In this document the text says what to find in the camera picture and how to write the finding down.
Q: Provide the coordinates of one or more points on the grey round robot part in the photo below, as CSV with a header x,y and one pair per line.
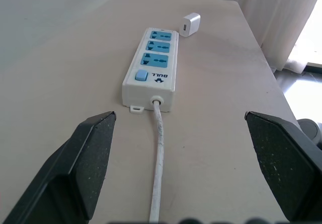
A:
x,y
311,131

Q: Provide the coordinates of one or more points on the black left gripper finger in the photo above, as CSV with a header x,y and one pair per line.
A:
x,y
284,163
83,163

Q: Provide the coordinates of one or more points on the white usb charger cube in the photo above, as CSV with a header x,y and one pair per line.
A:
x,y
190,25

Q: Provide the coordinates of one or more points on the white power strip blue sockets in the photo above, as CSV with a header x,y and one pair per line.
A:
x,y
152,66

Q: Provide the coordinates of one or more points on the white curtain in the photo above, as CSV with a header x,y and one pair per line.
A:
x,y
264,20

